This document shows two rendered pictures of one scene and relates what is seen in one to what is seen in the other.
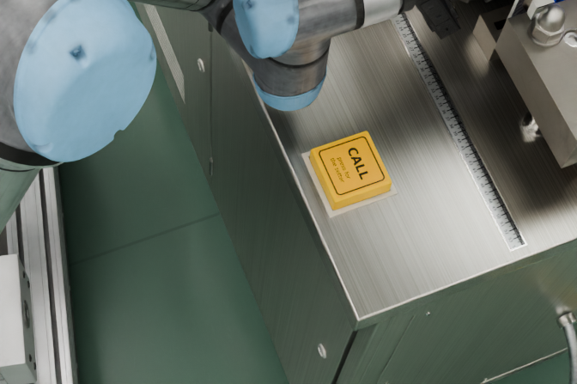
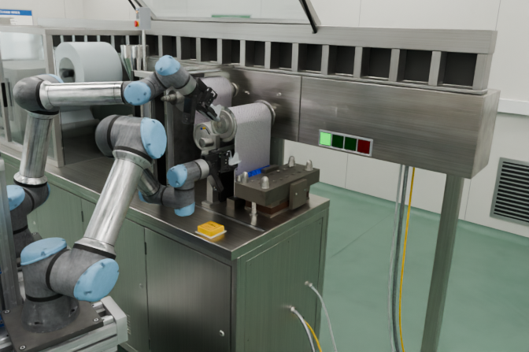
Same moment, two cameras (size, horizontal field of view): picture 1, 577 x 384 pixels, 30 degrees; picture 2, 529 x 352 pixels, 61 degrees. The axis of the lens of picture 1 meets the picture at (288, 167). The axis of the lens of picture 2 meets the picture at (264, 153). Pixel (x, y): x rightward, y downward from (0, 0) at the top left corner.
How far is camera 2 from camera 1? 108 cm
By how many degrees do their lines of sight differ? 51
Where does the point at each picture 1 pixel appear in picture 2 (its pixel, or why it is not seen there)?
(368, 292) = (231, 246)
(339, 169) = (208, 227)
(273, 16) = (180, 169)
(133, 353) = not seen: outside the picture
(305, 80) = (190, 197)
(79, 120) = (155, 141)
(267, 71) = (179, 198)
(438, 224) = (241, 232)
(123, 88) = (161, 138)
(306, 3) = (186, 166)
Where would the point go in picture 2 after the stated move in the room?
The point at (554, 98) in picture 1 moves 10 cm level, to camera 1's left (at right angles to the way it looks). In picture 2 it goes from (254, 188) to (230, 190)
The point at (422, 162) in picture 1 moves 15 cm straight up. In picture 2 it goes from (229, 225) to (229, 189)
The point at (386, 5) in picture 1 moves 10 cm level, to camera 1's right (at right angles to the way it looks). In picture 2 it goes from (205, 168) to (231, 165)
